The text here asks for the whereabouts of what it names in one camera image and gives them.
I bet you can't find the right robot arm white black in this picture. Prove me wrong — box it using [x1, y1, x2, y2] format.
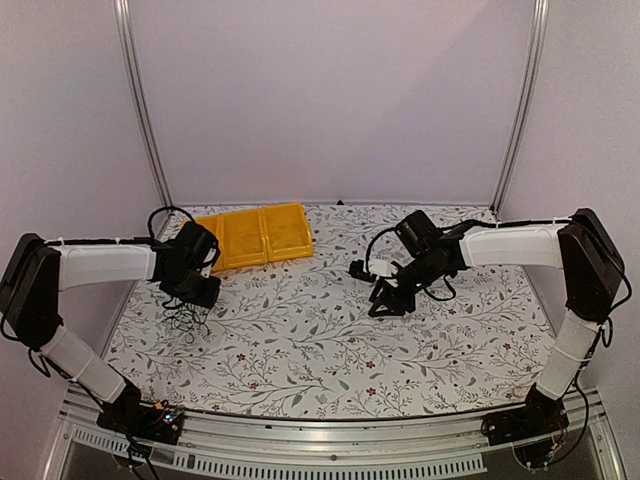
[355, 208, 630, 436]

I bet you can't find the aluminium front rail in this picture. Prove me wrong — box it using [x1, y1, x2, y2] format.
[44, 389, 629, 479]

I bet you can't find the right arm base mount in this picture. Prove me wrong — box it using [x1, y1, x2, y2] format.
[480, 385, 569, 469]

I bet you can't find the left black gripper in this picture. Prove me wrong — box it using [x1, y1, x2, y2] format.
[167, 267, 222, 309]

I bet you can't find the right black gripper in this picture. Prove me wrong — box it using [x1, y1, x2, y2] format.
[368, 252, 446, 318]

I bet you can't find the right aluminium frame post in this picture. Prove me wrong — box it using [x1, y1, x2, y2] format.
[491, 0, 549, 216]

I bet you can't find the yellow bin left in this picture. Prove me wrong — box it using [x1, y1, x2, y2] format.
[178, 220, 221, 270]

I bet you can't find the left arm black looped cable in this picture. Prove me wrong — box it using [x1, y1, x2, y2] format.
[147, 205, 196, 246]

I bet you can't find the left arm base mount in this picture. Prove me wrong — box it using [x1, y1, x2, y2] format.
[97, 379, 185, 445]

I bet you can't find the aluminium frame post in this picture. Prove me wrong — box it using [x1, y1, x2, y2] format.
[113, 0, 173, 206]
[491, 0, 549, 216]

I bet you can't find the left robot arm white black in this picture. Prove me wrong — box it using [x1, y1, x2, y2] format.
[1, 221, 220, 434]

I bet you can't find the floral patterned table mat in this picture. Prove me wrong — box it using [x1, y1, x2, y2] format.
[105, 205, 554, 419]

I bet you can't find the left aluminium frame post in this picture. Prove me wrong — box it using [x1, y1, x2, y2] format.
[113, 0, 173, 206]

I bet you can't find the dark cable bundle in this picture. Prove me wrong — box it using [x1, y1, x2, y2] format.
[162, 298, 214, 345]

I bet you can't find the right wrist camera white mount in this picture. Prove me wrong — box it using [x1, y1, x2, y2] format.
[348, 259, 399, 283]

